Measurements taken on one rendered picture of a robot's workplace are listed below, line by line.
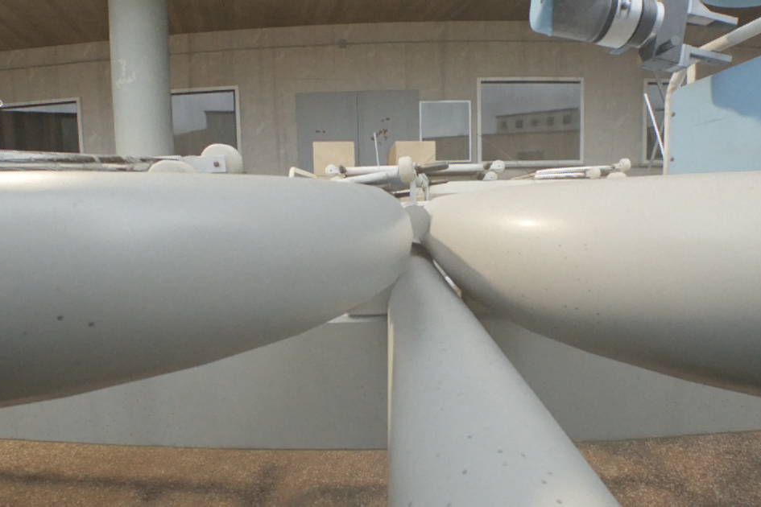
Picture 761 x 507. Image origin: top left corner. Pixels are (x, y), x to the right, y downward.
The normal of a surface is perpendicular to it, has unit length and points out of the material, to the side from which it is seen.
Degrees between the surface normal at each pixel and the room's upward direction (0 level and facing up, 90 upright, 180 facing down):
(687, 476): 0
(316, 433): 90
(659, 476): 0
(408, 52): 90
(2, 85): 90
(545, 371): 90
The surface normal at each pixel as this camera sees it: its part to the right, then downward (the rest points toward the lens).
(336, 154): 0.14, 0.11
